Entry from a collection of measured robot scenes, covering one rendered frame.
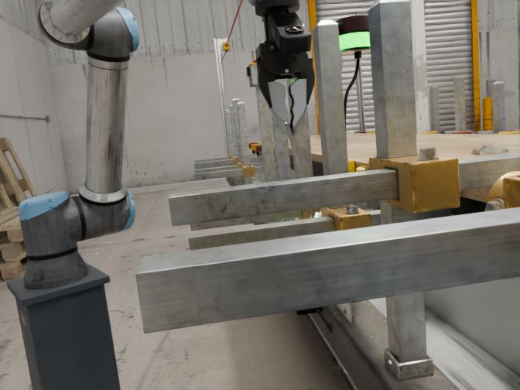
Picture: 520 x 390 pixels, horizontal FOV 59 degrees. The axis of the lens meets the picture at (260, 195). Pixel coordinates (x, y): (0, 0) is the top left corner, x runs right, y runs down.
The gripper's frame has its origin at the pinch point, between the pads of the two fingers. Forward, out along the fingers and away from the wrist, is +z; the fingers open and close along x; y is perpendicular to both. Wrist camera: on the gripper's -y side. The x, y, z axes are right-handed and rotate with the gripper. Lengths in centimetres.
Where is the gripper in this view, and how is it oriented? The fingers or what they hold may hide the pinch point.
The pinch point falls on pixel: (291, 128)
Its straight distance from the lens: 75.2
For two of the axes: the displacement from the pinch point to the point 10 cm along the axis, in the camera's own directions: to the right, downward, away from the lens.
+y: -1.4, -1.3, 9.8
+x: -9.9, 1.2, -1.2
